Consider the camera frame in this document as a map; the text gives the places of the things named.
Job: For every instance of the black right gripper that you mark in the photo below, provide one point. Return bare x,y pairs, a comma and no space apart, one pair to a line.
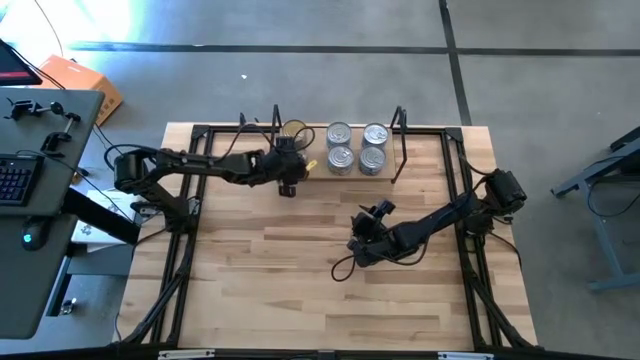
382,245

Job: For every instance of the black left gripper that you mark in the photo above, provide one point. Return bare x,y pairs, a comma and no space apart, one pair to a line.
275,167

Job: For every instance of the gold lid green tuna can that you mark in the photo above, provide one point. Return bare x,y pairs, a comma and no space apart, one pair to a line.
292,127

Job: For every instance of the teal yellowfin tuna can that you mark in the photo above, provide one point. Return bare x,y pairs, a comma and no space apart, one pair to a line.
339,135
341,160

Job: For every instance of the blue label seafood can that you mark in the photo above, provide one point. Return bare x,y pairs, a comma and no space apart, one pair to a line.
375,135
372,160

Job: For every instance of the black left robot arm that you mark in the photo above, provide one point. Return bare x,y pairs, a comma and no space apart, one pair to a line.
200,162

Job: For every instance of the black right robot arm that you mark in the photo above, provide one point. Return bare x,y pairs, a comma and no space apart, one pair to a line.
450,220

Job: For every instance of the yellow label tag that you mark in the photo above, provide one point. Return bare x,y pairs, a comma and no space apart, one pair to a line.
311,165

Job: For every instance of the black rectangular bar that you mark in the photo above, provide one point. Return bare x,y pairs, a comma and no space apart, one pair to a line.
100,217

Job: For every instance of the white booklet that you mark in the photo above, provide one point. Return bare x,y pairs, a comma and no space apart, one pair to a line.
92,231

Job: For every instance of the orange cardboard box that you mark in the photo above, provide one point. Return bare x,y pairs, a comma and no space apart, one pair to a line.
85,82

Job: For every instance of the black desk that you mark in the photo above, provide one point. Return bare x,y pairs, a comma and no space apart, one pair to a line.
25,290
60,165

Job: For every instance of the black desk clamp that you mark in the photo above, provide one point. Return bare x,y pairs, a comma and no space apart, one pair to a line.
52,142
20,107

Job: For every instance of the small metal fitting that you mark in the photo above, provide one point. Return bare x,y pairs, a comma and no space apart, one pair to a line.
67,306

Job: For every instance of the black computer mouse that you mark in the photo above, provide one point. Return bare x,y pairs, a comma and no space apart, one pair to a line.
32,235

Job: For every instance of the black keyboard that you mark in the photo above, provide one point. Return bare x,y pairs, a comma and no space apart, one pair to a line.
17,180

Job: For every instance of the black red desk monitor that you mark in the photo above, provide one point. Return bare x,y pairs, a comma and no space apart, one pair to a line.
12,65

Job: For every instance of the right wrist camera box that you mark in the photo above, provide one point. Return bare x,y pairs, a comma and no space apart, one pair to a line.
361,223

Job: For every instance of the black aluminium table frame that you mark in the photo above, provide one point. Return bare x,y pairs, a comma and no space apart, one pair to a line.
235,129

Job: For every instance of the white metal frame bracket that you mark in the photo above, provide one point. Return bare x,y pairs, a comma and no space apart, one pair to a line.
186,354
465,356

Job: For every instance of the blue-grey desk leg frame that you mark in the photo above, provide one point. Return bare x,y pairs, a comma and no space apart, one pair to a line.
607,235

